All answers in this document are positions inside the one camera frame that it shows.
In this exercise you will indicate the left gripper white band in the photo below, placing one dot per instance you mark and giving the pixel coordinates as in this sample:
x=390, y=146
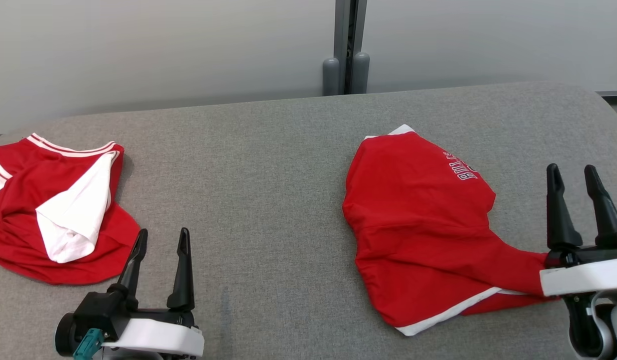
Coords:
x=153, y=337

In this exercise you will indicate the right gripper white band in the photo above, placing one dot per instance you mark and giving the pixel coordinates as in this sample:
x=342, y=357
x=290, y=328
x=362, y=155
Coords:
x=588, y=277

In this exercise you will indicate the red jersey with white sleeves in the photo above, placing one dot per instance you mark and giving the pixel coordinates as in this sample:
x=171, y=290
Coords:
x=28, y=190

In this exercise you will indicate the red shorts with white hem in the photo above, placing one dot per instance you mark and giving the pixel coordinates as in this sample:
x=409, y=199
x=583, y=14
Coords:
x=413, y=225

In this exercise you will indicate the grey cylinder bumper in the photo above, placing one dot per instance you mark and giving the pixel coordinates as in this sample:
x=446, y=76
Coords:
x=361, y=72
x=331, y=77

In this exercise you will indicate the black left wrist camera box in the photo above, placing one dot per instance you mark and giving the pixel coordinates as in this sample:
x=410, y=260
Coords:
x=96, y=310

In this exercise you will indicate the teal left camera connector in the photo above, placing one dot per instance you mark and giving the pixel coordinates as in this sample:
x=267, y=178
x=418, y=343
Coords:
x=88, y=345

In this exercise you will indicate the grey metal partition post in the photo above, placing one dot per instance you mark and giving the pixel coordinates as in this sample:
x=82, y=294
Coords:
x=341, y=30

